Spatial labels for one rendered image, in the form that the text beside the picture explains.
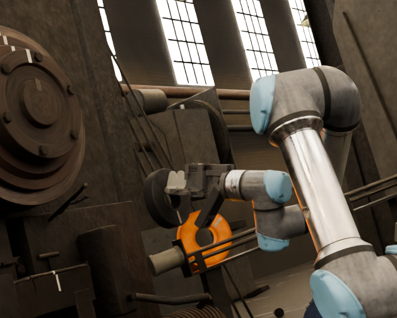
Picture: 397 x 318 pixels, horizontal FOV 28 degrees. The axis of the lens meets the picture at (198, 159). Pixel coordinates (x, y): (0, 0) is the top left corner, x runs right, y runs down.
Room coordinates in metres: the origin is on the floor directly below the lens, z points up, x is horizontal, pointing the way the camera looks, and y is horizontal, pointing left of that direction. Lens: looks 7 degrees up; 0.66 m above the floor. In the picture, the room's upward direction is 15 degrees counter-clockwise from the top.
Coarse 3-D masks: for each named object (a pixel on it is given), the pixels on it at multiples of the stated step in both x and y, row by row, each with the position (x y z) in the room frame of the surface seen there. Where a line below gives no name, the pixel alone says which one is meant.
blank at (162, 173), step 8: (152, 176) 2.00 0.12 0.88; (160, 176) 2.01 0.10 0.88; (168, 176) 2.04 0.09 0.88; (144, 184) 2.00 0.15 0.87; (152, 184) 1.98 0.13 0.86; (160, 184) 2.01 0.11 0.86; (144, 192) 1.99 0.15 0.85; (152, 192) 1.97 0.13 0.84; (160, 192) 2.00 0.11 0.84; (152, 200) 1.97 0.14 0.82; (160, 200) 1.99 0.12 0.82; (176, 200) 2.07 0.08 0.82; (184, 200) 2.07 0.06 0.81; (152, 208) 1.98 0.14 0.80; (160, 208) 1.98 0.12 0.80; (168, 208) 2.01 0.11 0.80; (176, 208) 2.04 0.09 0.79; (184, 208) 2.07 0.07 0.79; (152, 216) 1.99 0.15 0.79; (160, 216) 1.98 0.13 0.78; (168, 216) 2.00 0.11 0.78; (176, 216) 2.03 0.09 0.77; (184, 216) 2.06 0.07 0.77; (160, 224) 2.01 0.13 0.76; (168, 224) 2.00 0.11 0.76; (176, 224) 2.02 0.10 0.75
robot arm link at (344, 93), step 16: (336, 80) 1.58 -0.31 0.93; (336, 96) 1.58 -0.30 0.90; (352, 96) 1.61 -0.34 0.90; (336, 112) 1.60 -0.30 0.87; (352, 112) 1.63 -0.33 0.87; (336, 128) 1.66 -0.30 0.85; (352, 128) 1.67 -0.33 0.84; (336, 144) 1.71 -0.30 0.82; (336, 160) 1.75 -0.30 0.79; (336, 176) 1.79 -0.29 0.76
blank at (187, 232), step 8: (192, 216) 2.20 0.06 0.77; (216, 216) 2.23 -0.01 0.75; (184, 224) 2.19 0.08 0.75; (192, 224) 2.20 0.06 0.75; (216, 224) 2.22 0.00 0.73; (224, 224) 2.23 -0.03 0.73; (184, 232) 2.19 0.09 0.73; (192, 232) 2.20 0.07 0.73; (216, 232) 2.22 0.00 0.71; (224, 232) 2.23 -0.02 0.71; (184, 240) 2.19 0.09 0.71; (192, 240) 2.19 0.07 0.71; (216, 240) 2.22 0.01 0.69; (192, 248) 2.19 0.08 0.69; (200, 248) 2.20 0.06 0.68; (216, 248) 2.22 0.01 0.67; (192, 256) 2.19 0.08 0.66; (216, 256) 2.22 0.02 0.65; (224, 256) 2.22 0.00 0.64; (208, 264) 2.21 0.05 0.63
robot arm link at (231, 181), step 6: (228, 174) 1.90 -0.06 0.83; (234, 174) 1.90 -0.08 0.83; (240, 174) 1.89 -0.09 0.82; (228, 180) 1.89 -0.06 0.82; (234, 180) 1.89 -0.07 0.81; (228, 186) 1.89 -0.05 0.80; (234, 186) 1.88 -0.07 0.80; (228, 192) 1.90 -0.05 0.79; (234, 192) 1.89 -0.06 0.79; (234, 198) 1.91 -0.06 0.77; (240, 198) 1.90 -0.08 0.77
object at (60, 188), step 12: (12, 36) 1.97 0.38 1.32; (24, 36) 2.01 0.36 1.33; (36, 48) 2.03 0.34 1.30; (84, 132) 2.12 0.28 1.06; (84, 144) 2.11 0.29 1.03; (72, 168) 2.06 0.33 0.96; (72, 180) 2.05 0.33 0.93; (0, 192) 1.84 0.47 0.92; (12, 192) 1.87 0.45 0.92; (24, 192) 1.90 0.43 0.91; (36, 192) 1.94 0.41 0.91; (48, 192) 1.97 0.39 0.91; (60, 192) 2.00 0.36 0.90; (0, 204) 1.91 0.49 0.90; (12, 204) 1.92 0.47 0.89; (24, 204) 1.90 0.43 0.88; (36, 204) 1.93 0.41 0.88
